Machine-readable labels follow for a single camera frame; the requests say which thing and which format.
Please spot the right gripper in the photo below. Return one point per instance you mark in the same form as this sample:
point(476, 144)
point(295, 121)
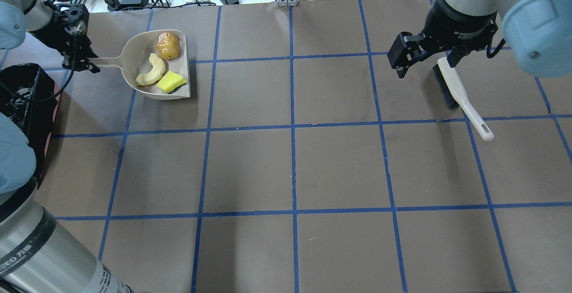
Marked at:
point(460, 31)

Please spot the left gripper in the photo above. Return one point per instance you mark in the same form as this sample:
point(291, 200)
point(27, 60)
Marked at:
point(52, 33)

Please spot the beige hand brush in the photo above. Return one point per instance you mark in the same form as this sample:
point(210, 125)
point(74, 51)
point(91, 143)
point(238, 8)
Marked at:
point(456, 96)

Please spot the beige plastic dustpan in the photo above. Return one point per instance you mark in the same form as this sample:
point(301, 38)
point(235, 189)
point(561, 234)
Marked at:
point(138, 57)

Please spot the pale melon slice toy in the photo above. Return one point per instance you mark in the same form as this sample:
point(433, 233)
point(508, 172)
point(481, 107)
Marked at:
point(158, 68)

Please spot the yellow green sponge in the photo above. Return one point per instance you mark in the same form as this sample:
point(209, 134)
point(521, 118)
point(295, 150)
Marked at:
point(170, 82)

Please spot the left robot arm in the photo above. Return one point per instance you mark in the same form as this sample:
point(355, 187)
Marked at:
point(38, 255)

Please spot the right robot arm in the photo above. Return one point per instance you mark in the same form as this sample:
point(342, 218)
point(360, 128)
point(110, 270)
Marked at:
point(537, 31)

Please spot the black lined trash bin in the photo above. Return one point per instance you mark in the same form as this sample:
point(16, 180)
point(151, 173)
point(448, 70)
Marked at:
point(24, 93)

